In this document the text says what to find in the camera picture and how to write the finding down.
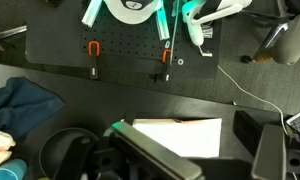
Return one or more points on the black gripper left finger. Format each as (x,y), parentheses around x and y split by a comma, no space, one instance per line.
(156,153)

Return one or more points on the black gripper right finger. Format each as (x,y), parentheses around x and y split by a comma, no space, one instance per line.
(270,153)

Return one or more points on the black bowl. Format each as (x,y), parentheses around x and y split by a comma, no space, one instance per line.
(56,150)

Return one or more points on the light blue cup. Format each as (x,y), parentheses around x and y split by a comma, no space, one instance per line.
(8,170)

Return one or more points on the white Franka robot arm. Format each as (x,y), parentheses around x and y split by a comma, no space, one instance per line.
(133,10)

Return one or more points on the open white book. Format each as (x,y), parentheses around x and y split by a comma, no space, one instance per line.
(190,140)

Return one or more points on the black orange clamp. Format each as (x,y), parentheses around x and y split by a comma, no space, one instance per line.
(94,53)
(165,66)

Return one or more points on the metal washer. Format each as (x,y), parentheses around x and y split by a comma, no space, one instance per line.
(180,61)

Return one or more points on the black perforated breadboard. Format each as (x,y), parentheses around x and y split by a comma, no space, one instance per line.
(130,43)

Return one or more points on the black office chair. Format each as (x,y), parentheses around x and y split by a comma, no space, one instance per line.
(276,30)

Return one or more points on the aluminium extrusion bar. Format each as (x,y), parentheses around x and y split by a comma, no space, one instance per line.
(162,25)
(91,13)

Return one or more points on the white VR controller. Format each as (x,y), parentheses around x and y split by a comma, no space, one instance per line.
(195,30)

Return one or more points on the dark blue cloth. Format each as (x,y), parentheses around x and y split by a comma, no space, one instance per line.
(20,103)

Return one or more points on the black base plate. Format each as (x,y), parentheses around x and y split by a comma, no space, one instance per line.
(53,36)

